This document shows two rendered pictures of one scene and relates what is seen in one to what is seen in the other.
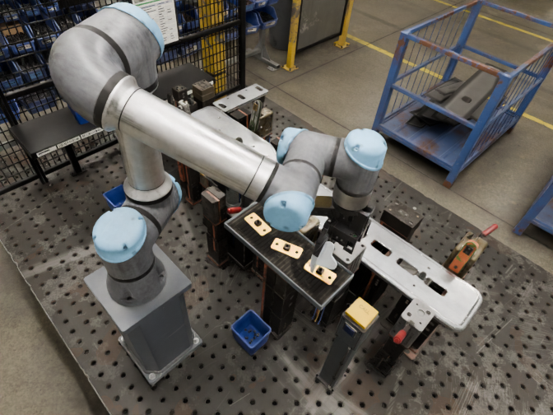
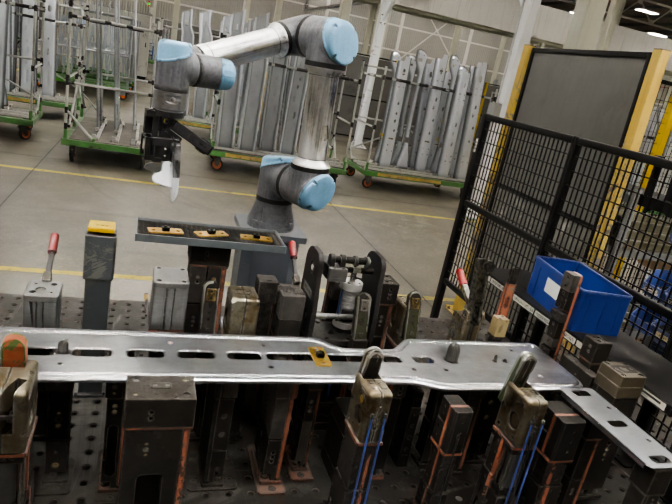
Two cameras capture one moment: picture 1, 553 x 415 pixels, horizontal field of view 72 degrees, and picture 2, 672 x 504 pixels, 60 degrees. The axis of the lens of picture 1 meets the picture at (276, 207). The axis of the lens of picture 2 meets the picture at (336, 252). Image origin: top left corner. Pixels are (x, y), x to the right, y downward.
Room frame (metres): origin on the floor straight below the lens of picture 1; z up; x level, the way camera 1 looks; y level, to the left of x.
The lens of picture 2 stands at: (1.61, -1.12, 1.62)
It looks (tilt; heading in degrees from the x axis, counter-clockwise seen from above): 17 degrees down; 119
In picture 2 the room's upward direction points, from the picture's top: 11 degrees clockwise
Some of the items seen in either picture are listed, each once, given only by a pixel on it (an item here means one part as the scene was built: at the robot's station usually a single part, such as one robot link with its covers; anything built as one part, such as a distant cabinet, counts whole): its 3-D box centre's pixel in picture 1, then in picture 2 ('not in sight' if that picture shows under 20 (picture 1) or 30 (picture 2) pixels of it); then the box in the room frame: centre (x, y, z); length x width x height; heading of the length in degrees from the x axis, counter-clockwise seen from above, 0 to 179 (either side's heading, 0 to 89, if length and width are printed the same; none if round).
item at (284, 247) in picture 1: (286, 247); (211, 232); (0.63, -0.04, 1.17); 0.08 x 0.04 x 0.01; 69
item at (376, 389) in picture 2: not in sight; (357, 453); (1.21, -0.15, 0.87); 0.12 x 0.09 x 0.35; 140
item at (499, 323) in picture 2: not in sight; (483, 375); (1.29, 0.42, 0.88); 0.04 x 0.04 x 0.36; 50
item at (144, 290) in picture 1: (133, 270); (272, 210); (0.52, 0.35, 1.15); 0.15 x 0.15 x 0.10
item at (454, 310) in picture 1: (304, 192); (311, 360); (1.03, -0.10, 1.00); 1.38 x 0.22 x 0.02; 50
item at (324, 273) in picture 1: (320, 270); (165, 229); (0.56, -0.13, 1.17); 0.08 x 0.04 x 0.01; 58
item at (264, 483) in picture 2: not in sight; (274, 416); (0.98, -0.14, 0.84); 0.17 x 0.06 x 0.29; 140
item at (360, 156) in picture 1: (359, 161); (174, 66); (0.55, -0.15, 1.55); 0.09 x 0.08 x 0.11; 78
